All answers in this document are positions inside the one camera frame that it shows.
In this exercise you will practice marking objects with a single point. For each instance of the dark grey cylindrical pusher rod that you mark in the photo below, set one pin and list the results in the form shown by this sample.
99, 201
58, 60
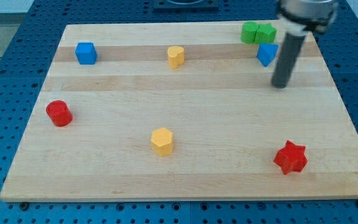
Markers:
287, 58

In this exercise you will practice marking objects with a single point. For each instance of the green circle block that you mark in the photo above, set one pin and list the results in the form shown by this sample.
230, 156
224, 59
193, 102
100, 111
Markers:
249, 30

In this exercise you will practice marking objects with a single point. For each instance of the yellow heart block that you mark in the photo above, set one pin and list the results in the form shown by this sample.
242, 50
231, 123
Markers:
176, 56

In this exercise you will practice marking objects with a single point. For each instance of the blue triangle block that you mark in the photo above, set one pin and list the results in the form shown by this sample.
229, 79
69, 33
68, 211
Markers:
266, 53

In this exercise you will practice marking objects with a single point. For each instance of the green star block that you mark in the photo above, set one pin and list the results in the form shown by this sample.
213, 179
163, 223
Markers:
265, 34

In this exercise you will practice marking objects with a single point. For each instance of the red star block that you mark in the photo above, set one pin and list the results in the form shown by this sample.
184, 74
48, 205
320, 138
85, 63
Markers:
291, 158

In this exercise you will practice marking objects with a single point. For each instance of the wooden board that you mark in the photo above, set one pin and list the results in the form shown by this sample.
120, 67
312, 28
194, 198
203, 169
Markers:
227, 120

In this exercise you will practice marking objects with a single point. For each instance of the yellow hexagon block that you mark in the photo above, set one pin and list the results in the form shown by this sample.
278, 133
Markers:
162, 141

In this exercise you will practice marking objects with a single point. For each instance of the blue cube block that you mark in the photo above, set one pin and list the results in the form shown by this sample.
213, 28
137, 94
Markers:
86, 53

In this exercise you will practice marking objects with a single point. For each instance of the red cylinder block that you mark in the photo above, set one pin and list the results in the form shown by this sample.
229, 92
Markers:
59, 113

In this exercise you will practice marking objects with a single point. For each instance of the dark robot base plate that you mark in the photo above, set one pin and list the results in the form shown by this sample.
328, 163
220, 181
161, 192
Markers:
185, 4

